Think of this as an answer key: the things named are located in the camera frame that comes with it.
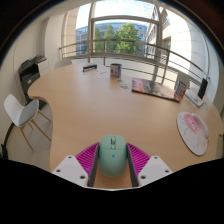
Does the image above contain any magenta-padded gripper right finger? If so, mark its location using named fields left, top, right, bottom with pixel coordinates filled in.
left=126, top=142, right=174, bottom=188

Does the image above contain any black cylindrical speaker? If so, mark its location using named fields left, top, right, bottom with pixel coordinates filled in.
left=197, top=77, right=209, bottom=100

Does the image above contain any mint green computer mouse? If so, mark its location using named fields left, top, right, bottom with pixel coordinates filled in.
left=98, top=134, right=128, bottom=179

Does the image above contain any small dark blue box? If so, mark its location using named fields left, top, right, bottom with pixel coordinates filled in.
left=82, top=63, right=98, bottom=73

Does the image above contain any black office printer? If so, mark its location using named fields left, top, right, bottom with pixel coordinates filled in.
left=18, top=54, right=49, bottom=104

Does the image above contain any light blue white book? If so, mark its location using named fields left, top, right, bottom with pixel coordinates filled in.
left=185, top=88, right=206, bottom=108

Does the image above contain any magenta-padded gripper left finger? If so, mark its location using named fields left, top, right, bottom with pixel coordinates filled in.
left=51, top=142, right=101, bottom=188

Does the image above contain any round white pink mouse pad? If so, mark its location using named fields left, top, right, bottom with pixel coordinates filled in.
left=176, top=111, right=211, bottom=157

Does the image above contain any white chair with wooden legs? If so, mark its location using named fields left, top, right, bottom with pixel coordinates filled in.
left=3, top=93, right=53, bottom=152

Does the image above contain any dark red magazine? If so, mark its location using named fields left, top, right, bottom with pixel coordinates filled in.
left=131, top=77, right=181, bottom=103

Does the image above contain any metal balcony railing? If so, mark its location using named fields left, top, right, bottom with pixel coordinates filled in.
left=58, top=38, right=211, bottom=86

